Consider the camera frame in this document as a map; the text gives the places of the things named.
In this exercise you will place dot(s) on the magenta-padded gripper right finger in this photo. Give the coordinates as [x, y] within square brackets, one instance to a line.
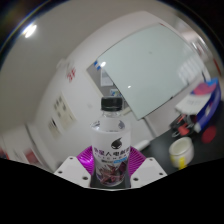
[146, 171]

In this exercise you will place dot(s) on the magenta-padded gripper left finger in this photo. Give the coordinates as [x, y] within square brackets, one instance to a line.
[75, 170]

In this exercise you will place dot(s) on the clear bottle with white label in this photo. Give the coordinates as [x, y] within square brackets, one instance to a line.
[110, 146]

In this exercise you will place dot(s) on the white paper roll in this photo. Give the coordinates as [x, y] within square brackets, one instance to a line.
[141, 144]

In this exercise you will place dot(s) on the black and red tool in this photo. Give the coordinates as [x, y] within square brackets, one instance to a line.
[183, 126]

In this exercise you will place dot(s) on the flat round red coaster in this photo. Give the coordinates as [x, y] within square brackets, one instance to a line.
[209, 134]

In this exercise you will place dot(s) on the blue and white cardboard box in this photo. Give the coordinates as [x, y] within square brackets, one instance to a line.
[205, 100]

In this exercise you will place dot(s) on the whiteboard on black stand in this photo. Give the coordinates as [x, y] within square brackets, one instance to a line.
[150, 70]

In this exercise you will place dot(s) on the ceiling light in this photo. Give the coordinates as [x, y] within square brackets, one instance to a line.
[29, 30]

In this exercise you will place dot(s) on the small white wall poster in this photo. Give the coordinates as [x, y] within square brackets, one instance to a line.
[53, 127]

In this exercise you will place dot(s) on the large white wall poster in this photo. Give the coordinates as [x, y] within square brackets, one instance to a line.
[65, 111]

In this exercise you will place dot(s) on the red wall sign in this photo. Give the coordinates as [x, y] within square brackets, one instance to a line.
[71, 73]

